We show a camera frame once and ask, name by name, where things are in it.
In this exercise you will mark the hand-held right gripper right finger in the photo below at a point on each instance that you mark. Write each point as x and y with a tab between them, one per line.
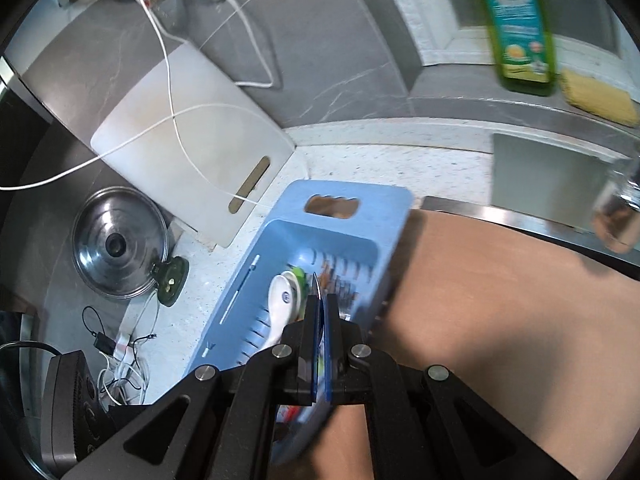
329	350

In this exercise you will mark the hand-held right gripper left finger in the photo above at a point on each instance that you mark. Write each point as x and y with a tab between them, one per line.
315	350

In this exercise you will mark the white ceramic spoon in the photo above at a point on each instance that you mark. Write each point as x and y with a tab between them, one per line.
280	305

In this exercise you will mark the metal spoon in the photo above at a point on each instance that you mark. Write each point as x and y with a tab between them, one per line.
318	287

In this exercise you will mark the green plastic spoon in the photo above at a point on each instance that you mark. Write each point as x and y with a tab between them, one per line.
300	277

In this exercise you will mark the blue plastic basket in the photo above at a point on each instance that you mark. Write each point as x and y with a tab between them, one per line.
350	230

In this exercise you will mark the black adapter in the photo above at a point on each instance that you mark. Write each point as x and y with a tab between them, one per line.
105	342

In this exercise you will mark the white thin stick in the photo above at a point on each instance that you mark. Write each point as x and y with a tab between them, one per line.
240	290

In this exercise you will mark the stainless steel pot lid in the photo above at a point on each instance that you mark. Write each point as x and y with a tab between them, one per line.
100	260

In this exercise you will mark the green lid holder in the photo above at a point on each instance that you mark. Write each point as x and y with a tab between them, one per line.
172	280

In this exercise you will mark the brown board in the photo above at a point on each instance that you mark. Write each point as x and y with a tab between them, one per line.
500	310

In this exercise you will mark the white cutting board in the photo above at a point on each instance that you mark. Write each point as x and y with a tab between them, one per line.
190	160

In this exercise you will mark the stainless steel sink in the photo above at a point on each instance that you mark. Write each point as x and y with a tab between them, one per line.
545	180

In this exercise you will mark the yellow sponge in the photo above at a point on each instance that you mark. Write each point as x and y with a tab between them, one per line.
600	97

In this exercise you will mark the green dish soap bottle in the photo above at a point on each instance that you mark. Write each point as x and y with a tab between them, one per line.
520	25

